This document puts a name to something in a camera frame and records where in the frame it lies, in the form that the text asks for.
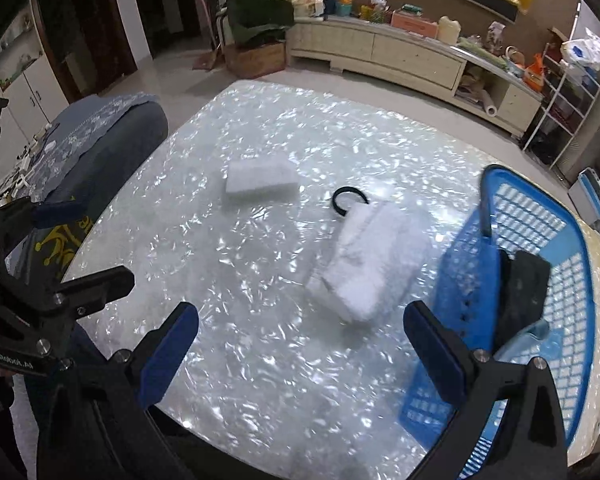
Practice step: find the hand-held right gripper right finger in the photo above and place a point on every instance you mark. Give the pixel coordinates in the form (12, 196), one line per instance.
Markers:
(437, 360)

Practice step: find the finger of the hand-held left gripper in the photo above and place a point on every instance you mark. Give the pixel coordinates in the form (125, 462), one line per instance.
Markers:
(60, 212)
(97, 287)

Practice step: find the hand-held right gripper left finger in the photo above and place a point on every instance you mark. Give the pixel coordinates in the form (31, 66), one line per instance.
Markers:
(167, 357)

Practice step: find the light blue cloth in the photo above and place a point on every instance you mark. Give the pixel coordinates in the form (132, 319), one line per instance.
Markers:
(532, 333)

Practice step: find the black cloth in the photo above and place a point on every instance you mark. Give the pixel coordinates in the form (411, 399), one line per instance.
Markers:
(525, 287)

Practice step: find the white towel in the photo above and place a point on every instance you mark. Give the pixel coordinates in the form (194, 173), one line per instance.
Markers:
(370, 265)

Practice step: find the blue plastic basket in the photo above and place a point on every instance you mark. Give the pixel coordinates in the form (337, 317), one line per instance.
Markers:
(555, 210)

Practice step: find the grey lace cover cloth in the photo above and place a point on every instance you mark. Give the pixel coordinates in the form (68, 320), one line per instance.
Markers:
(85, 130)

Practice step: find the dark grey chair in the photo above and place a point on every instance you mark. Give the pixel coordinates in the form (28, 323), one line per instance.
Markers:
(125, 145)

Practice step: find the white cupboard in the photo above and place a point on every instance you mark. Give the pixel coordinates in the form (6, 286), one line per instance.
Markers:
(25, 90)

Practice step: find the dark wooden door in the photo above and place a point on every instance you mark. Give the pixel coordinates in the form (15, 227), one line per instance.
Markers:
(85, 25)

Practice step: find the small white folded cloth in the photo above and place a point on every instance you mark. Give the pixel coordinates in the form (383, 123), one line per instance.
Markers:
(262, 180)

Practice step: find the broom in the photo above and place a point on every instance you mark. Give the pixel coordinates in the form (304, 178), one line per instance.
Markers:
(205, 57)

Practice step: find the blue and white box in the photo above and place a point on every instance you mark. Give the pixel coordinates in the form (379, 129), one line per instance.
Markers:
(587, 195)

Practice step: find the brown wooden box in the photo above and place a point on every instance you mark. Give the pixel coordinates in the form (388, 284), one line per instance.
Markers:
(255, 60)

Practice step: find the white paper roll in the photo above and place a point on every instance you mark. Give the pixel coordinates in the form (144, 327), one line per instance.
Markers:
(491, 102)

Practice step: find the dark green bag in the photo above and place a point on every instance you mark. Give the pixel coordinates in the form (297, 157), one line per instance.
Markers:
(260, 17)

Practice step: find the orange bag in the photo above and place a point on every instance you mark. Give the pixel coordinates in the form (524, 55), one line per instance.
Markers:
(534, 74)

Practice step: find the cream television cabinet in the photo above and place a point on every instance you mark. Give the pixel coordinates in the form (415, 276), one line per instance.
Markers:
(405, 57)

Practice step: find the green folded cloth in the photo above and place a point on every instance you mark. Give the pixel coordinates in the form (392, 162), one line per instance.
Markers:
(480, 52)

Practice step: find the cream tissue pack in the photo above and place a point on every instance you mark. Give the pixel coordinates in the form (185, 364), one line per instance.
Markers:
(302, 4)

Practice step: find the white plastic jug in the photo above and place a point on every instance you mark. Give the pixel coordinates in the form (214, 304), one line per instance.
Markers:
(449, 31)

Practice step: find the pink box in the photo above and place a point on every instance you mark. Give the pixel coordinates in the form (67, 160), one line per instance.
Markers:
(414, 24)

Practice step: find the white plastic bag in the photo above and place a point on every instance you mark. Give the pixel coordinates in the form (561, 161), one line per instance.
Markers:
(582, 52)

